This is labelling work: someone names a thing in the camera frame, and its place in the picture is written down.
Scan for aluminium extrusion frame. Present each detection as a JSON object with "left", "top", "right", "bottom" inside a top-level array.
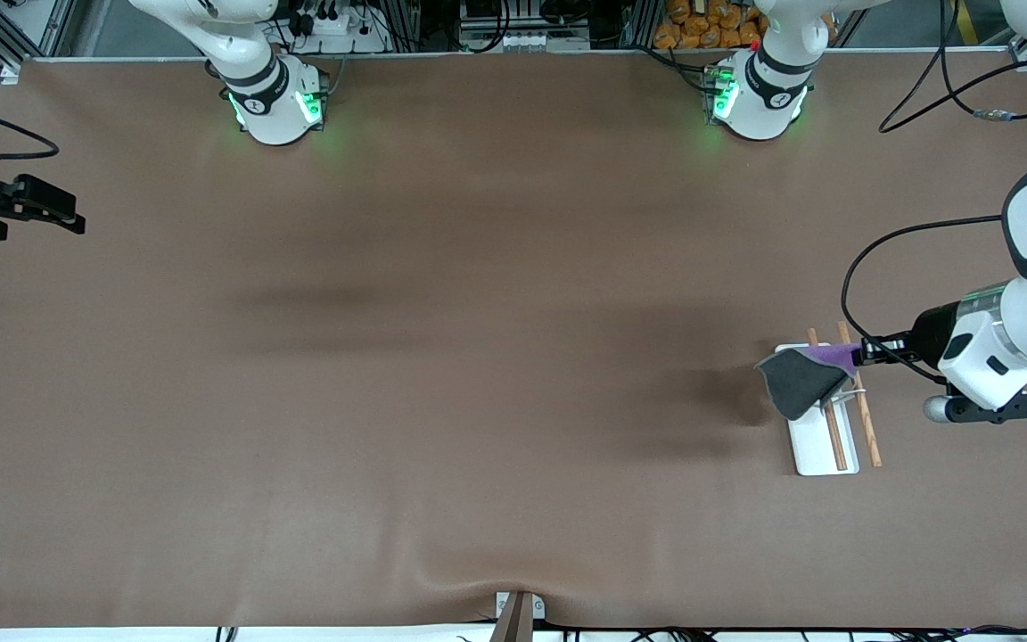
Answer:
[{"left": 0, "top": 0, "right": 79, "bottom": 74}]

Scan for white power strip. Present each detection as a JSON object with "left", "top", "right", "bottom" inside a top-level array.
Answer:
[{"left": 286, "top": 7, "right": 390, "bottom": 53}]

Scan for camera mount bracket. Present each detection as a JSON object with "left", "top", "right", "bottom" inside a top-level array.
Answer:
[{"left": 494, "top": 590, "right": 546, "bottom": 642}]

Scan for purple and grey towel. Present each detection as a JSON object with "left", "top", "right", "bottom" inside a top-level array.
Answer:
[{"left": 754, "top": 343, "right": 864, "bottom": 422}]

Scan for white rack with wooden rods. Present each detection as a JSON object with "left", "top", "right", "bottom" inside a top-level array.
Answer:
[{"left": 775, "top": 321, "right": 883, "bottom": 477}]

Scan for orange packaged snacks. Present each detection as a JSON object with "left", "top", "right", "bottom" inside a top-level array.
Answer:
[{"left": 653, "top": 0, "right": 838, "bottom": 51}]

